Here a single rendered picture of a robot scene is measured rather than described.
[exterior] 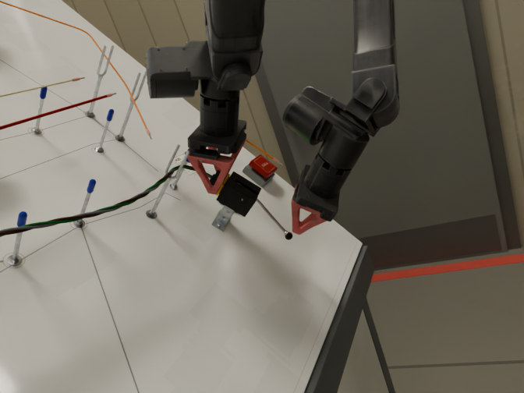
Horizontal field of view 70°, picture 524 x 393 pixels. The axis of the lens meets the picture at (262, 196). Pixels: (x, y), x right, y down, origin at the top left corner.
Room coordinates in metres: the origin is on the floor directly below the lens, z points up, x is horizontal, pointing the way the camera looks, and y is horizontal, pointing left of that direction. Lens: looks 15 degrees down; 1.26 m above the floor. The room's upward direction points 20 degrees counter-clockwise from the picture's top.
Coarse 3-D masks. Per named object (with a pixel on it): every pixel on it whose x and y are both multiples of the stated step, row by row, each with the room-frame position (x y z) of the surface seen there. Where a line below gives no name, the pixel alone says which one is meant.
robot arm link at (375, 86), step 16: (368, 80) 0.49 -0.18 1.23; (304, 96) 0.57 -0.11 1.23; (320, 96) 0.55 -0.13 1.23; (352, 96) 0.50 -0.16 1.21; (368, 96) 0.49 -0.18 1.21; (384, 96) 0.48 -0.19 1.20; (288, 112) 0.56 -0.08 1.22; (304, 112) 0.54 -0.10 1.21; (320, 112) 0.54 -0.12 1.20; (352, 112) 0.50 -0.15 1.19; (368, 112) 0.49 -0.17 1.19; (304, 128) 0.54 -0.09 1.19; (368, 128) 0.51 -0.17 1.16
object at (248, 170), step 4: (244, 168) 0.79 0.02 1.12; (248, 168) 0.78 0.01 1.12; (252, 168) 0.79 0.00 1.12; (244, 172) 0.79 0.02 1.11; (248, 172) 0.78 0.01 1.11; (252, 172) 0.78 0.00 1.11; (256, 172) 0.78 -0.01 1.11; (248, 176) 0.79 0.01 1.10; (252, 176) 0.78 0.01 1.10; (256, 176) 0.78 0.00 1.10; (260, 176) 0.78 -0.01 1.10; (272, 176) 0.80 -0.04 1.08; (256, 180) 0.78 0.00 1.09; (260, 180) 0.77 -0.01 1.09; (264, 180) 0.77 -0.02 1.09; (268, 180) 0.79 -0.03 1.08; (260, 184) 0.77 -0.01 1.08; (264, 184) 0.78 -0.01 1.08
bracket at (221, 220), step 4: (224, 208) 0.61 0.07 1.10; (228, 208) 0.61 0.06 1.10; (220, 212) 0.62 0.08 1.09; (224, 212) 0.61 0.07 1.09; (228, 212) 0.61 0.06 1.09; (232, 212) 0.61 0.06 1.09; (216, 216) 0.63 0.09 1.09; (220, 216) 0.62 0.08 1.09; (224, 216) 0.64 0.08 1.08; (228, 216) 0.61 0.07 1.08; (216, 220) 0.63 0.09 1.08; (220, 220) 0.62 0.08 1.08; (224, 220) 0.62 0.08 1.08; (228, 220) 0.62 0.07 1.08; (212, 224) 0.61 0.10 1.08; (216, 224) 0.62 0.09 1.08; (220, 224) 0.62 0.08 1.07; (224, 224) 0.62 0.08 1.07; (220, 228) 0.61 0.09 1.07; (224, 228) 0.62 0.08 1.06
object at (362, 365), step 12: (360, 324) 0.72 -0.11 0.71; (360, 336) 0.70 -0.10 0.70; (360, 348) 0.68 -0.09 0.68; (372, 348) 0.74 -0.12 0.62; (348, 360) 0.62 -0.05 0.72; (360, 360) 0.66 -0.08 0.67; (372, 360) 0.72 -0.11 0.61; (348, 372) 0.60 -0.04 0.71; (360, 372) 0.65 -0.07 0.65; (372, 372) 0.70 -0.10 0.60; (348, 384) 0.59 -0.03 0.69; (360, 384) 0.63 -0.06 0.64; (372, 384) 0.68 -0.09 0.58; (384, 384) 0.74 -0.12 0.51
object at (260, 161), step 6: (258, 156) 0.81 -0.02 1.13; (252, 162) 0.78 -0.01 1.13; (258, 162) 0.79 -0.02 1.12; (264, 162) 0.80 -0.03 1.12; (270, 162) 0.81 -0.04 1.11; (258, 168) 0.77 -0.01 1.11; (264, 168) 0.78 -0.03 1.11; (270, 168) 0.79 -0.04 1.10; (276, 168) 0.80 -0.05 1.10; (264, 174) 0.77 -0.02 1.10; (270, 174) 0.77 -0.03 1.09
